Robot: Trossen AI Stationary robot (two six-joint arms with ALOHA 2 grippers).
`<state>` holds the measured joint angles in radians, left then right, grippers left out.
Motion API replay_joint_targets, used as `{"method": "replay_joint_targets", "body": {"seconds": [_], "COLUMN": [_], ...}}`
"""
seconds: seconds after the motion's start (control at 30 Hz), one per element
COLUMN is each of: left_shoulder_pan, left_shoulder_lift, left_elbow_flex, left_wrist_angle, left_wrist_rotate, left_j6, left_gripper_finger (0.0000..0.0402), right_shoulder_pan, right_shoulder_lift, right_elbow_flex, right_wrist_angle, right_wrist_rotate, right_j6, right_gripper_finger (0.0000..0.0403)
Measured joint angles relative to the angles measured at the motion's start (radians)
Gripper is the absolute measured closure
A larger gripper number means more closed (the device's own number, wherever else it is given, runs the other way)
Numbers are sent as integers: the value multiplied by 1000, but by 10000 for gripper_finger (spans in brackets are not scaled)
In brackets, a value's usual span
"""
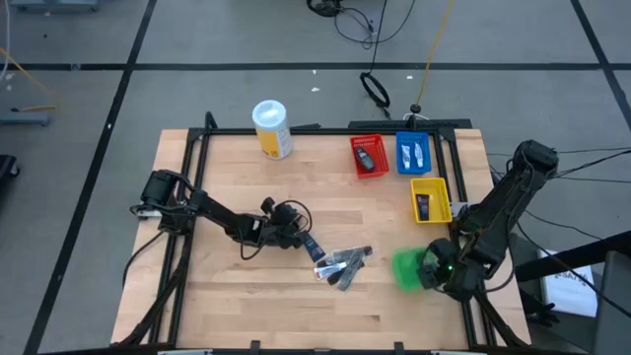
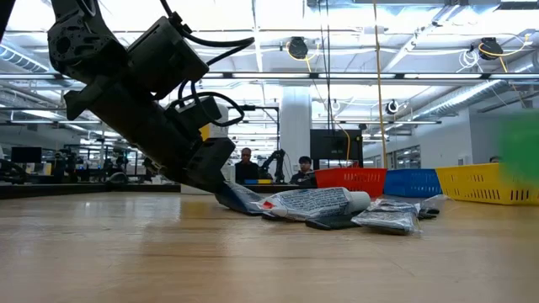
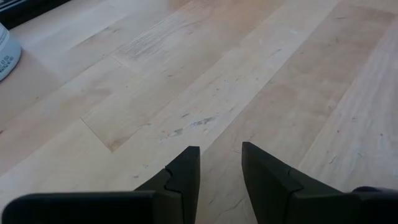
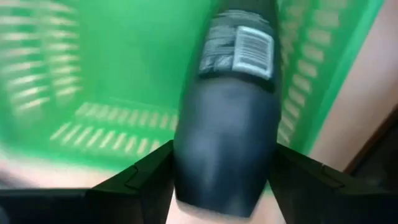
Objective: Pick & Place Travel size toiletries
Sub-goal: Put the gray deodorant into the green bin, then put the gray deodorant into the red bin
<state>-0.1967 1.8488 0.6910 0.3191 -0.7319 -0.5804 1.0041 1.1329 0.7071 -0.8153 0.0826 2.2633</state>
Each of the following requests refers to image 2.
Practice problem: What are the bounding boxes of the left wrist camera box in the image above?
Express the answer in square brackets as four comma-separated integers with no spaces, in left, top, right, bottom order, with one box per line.
[164,95,223,132]

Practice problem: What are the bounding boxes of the blue plastic basket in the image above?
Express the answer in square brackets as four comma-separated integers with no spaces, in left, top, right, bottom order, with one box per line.
[382,168,443,199]

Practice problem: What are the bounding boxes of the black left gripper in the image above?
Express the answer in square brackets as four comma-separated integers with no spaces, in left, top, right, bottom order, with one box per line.
[62,75,237,194]

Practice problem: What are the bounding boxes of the white pillar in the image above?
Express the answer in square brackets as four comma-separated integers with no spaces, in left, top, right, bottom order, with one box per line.
[279,86,313,176]

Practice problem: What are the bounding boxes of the yellow plastic basket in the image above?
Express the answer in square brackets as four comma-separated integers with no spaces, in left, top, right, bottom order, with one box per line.
[435,162,539,206]

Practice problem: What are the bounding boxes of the black monitor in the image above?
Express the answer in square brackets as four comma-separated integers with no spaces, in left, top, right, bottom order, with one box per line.
[11,146,43,165]
[310,129,364,162]

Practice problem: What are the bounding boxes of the white toothpaste tube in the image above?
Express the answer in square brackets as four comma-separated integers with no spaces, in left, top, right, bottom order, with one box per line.
[252,187,372,222]

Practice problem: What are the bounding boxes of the green plastic basket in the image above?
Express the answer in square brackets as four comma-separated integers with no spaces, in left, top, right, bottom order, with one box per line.
[498,109,539,186]

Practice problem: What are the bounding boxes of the black hanging cables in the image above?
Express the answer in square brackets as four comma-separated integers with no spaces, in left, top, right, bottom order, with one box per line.
[318,0,333,131]

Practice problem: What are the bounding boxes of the black table edge rail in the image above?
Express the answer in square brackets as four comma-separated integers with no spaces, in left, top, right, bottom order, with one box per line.
[0,183,182,199]

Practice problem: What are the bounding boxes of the dark blue tube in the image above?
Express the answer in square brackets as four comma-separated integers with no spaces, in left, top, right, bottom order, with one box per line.
[214,181,264,216]

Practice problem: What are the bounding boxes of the red plastic basket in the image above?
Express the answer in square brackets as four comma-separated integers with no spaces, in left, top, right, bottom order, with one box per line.
[314,167,387,199]

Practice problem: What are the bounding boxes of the bare black comb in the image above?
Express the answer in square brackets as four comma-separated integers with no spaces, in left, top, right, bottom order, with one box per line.
[259,211,359,231]

